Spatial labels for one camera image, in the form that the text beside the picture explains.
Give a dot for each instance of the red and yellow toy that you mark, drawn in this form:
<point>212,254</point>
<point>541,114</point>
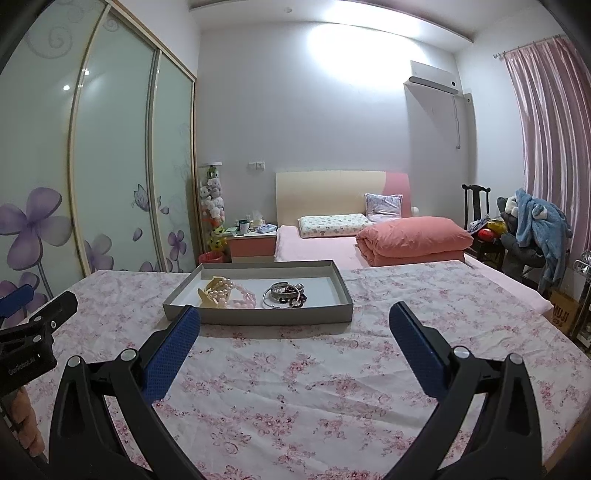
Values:
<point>491,230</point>

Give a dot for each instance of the person's left hand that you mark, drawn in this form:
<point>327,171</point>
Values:
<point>27,415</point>

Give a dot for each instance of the white wall socket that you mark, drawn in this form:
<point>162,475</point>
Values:
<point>256,165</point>

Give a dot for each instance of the thin silver bangle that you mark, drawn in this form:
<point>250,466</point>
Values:
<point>270,302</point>

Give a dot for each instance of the folded pink quilt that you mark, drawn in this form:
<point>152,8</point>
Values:
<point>411,240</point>

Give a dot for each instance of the plain pink bedsheet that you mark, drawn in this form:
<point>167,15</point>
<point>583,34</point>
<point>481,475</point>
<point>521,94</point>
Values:
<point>314,247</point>

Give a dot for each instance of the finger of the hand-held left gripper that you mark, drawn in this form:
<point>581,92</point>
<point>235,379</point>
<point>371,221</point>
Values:
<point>16,300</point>
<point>57,309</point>

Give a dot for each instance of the cream and pink headboard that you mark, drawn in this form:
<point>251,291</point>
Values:
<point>323,194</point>

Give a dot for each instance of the wardrobe with purple flower doors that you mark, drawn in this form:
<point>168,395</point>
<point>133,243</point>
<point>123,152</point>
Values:
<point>92,161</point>

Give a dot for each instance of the pink curtain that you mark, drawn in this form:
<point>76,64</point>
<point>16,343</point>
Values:
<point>549,138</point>

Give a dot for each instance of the cream wrist watch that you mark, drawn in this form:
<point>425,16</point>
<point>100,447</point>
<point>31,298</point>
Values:
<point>207,297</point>

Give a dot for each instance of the blue plush garment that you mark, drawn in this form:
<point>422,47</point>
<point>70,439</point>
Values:
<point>540,221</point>

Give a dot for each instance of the grey padded chair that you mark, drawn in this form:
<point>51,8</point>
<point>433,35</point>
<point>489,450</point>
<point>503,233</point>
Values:
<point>521,254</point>

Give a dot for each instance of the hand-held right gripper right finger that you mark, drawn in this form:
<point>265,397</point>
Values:
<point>418,350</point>

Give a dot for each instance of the dark wooden chair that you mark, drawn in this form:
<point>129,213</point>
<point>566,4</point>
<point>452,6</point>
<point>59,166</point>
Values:
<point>475,203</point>

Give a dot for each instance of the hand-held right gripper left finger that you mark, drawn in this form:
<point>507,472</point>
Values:
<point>171,355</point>

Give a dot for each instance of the grey cardboard tray box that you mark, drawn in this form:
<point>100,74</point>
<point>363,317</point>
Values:
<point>323,288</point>

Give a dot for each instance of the curtain rod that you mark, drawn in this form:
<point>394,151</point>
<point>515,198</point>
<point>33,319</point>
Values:
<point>521,48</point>

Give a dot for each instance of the stack of plush toys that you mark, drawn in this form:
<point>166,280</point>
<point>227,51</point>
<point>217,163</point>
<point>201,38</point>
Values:
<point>213,203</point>

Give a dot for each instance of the purple patterned pillow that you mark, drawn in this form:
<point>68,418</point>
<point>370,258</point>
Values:
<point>383,205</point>

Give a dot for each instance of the white air conditioner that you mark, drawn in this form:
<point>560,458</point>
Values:
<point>434,78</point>

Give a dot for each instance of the pink and white nightstand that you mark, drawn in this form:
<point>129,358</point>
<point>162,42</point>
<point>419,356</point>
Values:
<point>253,247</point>

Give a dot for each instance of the red waste bin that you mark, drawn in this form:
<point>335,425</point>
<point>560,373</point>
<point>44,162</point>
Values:
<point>210,257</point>

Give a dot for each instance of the metal rack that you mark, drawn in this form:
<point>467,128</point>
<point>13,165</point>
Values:
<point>584,295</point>

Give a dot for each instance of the white patterned pillow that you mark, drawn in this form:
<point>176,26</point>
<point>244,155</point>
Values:
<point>334,225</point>

